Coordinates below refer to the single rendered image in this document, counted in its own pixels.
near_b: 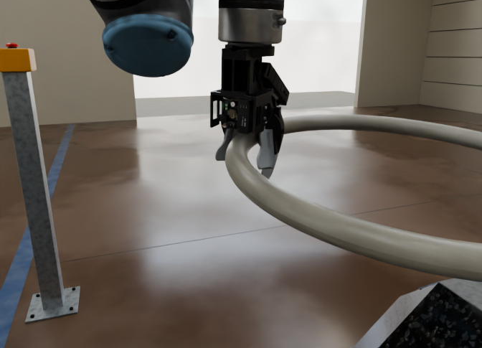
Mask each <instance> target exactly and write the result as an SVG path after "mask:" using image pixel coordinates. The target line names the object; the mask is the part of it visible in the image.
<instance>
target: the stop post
mask: <svg viewBox="0 0 482 348"><path fill-rule="evenodd" d="M35 70H37V66H36V61H35V56H34V50H33V49H27V48H17V47H8V48H0V72H2V77H3V82H4V89H5V94H6V102H7V106H8V111H9V118H10V123H11V131H12V135H13V139H14V147H15V152H16V159H17V163H18V168H19V176H20V180H21V185H22V192H23V197H24V204H25V209H26V214H27V221H28V226H29V233H30V238H31V242H32V250H33V254H34V262H35V266H36V271H37V278H38V283H39V290H40V293H36V294H33V296H32V300H31V303H30V305H29V310H28V313H27V317H26V320H25V324H28V323H32V322H36V321H43V320H47V319H53V318H57V317H61V316H68V315H72V314H77V312H78V304H79V297H80V286H76V287H72V288H64V286H63V282H62V273H61V267H60V259H59V254H58V249H57V240H56V235H55V226H54V221H53V216H52V208H51V202H50V198H49V189H48V184H47V175H46V170H45V165H44V157H43V151H42V142H41V138H40V132H39V124H38V119H37V110H36V105H35V100H34V91H33V86H32V77H31V72H32V71H35Z"/></svg>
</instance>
